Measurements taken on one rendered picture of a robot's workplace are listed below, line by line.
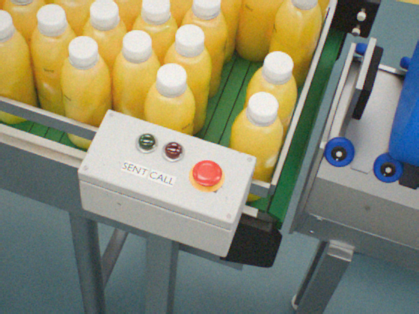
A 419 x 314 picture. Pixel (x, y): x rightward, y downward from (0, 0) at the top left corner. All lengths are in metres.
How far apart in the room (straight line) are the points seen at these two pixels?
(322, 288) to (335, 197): 0.40
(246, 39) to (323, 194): 0.28
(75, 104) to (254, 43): 0.33
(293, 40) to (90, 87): 0.32
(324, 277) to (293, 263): 0.59
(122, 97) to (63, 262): 1.05
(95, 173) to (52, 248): 1.19
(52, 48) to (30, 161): 0.21
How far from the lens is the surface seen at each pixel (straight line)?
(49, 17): 1.15
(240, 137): 1.10
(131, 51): 1.11
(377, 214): 1.29
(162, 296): 1.34
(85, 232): 1.47
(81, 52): 1.11
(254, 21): 1.29
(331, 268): 1.56
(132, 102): 1.17
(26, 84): 1.23
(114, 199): 1.03
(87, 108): 1.17
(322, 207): 1.29
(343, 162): 1.22
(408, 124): 1.08
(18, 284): 2.15
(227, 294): 2.13
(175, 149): 1.01
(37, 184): 1.36
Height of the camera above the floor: 1.97
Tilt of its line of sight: 58 degrees down
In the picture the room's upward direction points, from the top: 8 degrees clockwise
